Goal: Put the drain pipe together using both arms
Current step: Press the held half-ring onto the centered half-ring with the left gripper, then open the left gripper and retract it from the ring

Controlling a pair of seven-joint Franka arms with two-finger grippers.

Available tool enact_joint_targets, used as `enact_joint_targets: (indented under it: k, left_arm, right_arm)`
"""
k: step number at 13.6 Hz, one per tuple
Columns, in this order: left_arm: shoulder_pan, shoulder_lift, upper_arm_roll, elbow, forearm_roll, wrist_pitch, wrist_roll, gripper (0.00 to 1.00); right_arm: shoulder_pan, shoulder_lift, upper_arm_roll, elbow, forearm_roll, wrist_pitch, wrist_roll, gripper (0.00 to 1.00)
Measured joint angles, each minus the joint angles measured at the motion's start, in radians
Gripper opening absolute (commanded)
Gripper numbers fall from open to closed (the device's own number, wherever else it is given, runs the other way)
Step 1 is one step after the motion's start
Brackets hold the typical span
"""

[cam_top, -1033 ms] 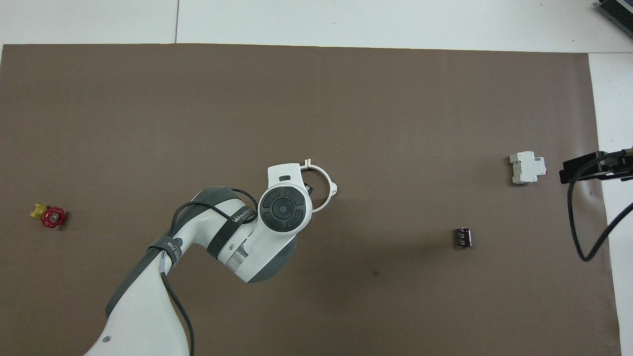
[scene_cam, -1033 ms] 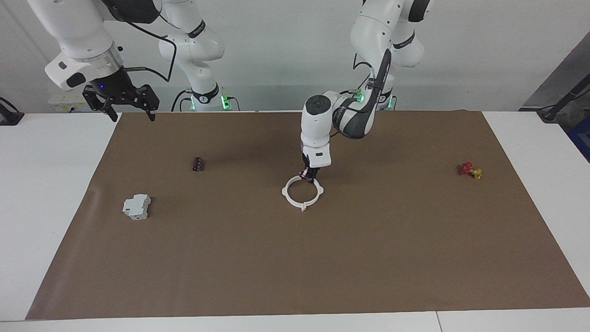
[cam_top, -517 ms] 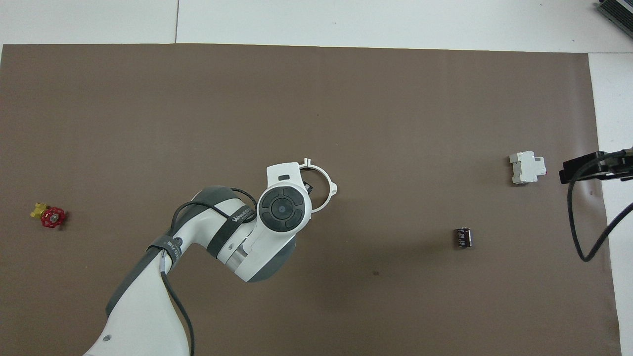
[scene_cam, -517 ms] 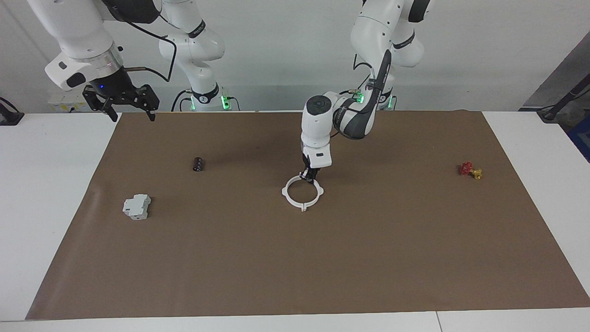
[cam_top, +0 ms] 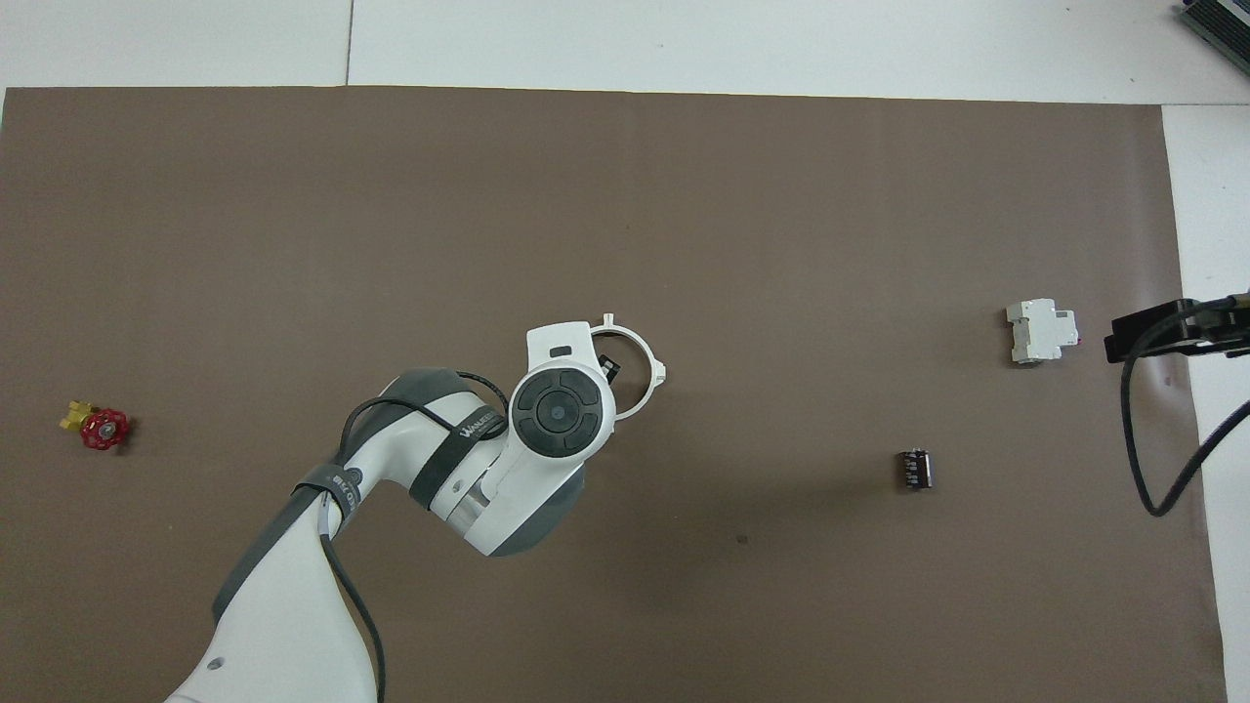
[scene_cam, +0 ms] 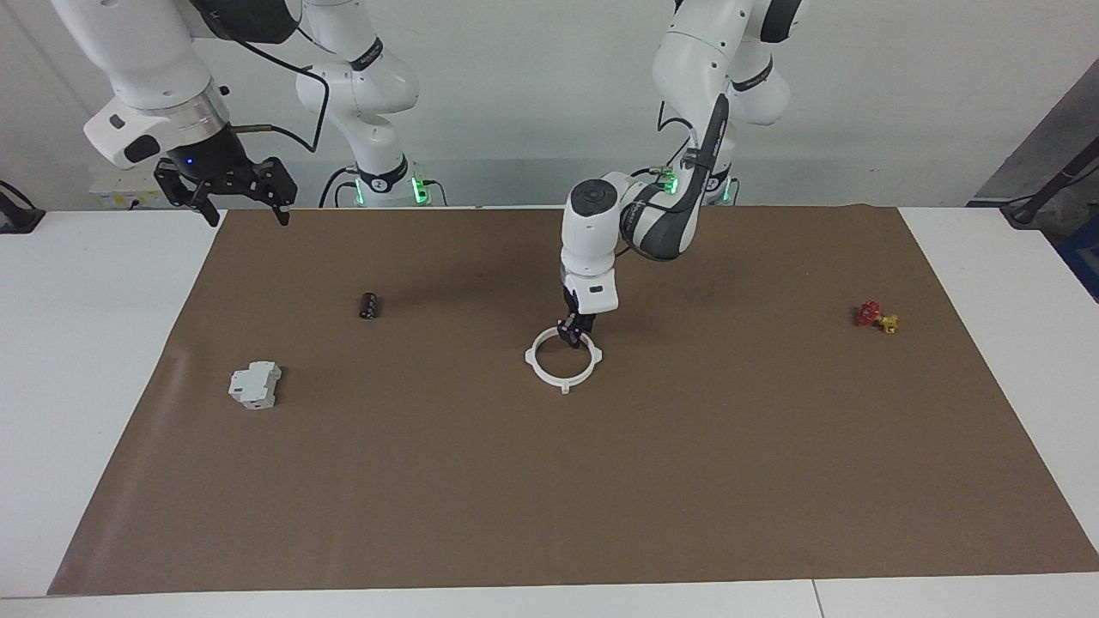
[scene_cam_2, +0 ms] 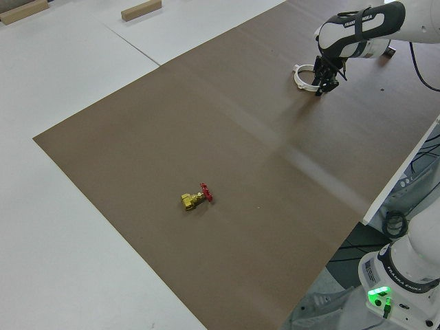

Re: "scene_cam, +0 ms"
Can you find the blue box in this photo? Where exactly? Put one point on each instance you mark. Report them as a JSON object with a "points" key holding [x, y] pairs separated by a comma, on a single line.
{"points": [[1083, 257]]}

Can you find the black clamp mount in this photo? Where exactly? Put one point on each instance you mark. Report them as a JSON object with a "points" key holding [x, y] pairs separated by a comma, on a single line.
{"points": [[17, 219]]}

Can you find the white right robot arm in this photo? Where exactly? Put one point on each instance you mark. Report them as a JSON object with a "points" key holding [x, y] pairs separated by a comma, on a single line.
{"points": [[146, 69]]}

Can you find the white circuit breaker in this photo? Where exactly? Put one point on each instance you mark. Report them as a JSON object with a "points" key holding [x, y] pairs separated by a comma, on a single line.
{"points": [[255, 384]]}

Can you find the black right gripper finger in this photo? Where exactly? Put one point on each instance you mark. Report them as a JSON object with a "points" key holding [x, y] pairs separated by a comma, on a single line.
{"points": [[210, 206], [282, 189]]}

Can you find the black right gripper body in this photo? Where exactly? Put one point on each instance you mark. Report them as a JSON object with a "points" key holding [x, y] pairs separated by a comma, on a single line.
{"points": [[215, 163]]}

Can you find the black stand pole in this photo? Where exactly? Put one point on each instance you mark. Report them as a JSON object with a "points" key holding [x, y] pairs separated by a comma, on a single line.
{"points": [[1043, 193]]}

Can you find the white wall socket strip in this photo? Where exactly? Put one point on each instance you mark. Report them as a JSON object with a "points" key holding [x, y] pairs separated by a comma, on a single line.
{"points": [[112, 187]]}

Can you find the red yellow valve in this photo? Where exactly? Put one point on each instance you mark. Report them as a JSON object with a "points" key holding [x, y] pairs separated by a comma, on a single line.
{"points": [[870, 314]]}

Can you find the black cylindrical capacitor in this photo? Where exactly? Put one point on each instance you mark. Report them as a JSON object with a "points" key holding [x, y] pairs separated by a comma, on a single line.
{"points": [[370, 305]]}

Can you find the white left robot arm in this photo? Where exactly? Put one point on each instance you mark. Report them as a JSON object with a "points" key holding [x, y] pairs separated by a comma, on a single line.
{"points": [[687, 77]]}

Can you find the brown table mat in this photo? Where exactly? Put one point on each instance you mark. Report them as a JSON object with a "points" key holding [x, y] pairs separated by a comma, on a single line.
{"points": [[549, 498]]}

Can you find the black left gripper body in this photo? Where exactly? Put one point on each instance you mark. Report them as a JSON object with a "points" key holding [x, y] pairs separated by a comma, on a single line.
{"points": [[577, 313]]}

